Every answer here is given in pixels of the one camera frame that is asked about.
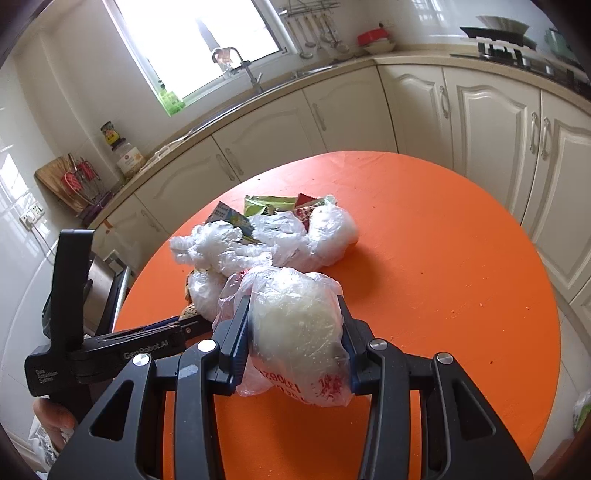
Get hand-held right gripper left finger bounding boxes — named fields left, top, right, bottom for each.
left=48, top=295, right=252, bottom=480

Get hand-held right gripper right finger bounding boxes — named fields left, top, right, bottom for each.
left=337, top=295, right=534, bottom=480

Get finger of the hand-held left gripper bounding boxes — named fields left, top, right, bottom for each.
left=134, top=315, right=214, bottom=343

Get red print clear plastic bag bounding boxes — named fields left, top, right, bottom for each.
left=217, top=267, right=353, bottom=408

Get small printed carton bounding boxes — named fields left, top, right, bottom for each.
left=211, top=201, right=256, bottom=243

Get person's left hand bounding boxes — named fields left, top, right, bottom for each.
left=33, top=398, right=77, bottom=455

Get steel rice cooker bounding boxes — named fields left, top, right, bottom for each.
left=83, top=249, right=137, bottom=338

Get crumpled clear plastic bag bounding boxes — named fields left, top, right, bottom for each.
left=169, top=222, right=278, bottom=274

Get knotted clear plastic bag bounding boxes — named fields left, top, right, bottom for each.
left=252, top=205, right=361, bottom=270

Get wooden cutting board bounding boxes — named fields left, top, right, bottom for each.
left=34, top=154, right=93, bottom=216

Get round orange table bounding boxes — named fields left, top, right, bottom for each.
left=111, top=151, right=562, bottom=480

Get green snack wrapper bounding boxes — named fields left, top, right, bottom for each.
left=244, top=194, right=338, bottom=218

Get red checkered wrapper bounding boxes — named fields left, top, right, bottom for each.
left=293, top=193, right=324, bottom=225

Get yellow label bottle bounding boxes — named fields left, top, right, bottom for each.
left=100, top=121, right=122, bottom=150

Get green bottle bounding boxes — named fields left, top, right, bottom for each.
left=157, top=80, right=186, bottom=116

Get green white package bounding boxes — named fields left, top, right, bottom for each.
left=573, top=390, right=591, bottom=433

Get cream lower cabinets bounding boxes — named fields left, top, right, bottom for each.
left=90, top=44, right=591, bottom=326

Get steel faucet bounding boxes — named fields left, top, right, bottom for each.
left=211, top=46, right=265, bottom=94

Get window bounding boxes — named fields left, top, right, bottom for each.
left=108, top=0, right=297, bottom=101

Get steel ladle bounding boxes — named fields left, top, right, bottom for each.
left=294, top=15, right=315, bottom=59

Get black gas stove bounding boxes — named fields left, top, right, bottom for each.
left=450, top=44, right=588, bottom=92

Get black induction cooker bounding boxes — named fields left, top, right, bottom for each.
left=459, top=25, right=539, bottom=52

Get steel utensil rack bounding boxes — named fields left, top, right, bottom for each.
left=279, top=0, right=343, bottom=15

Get white pan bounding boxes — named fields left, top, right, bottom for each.
left=475, top=15, right=531, bottom=36

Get green electric cooker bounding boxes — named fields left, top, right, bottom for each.
left=545, top=28, right=579, bottom=61

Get white wall socket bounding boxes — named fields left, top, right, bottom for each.
left=19, top=200, right=46, bottom=227

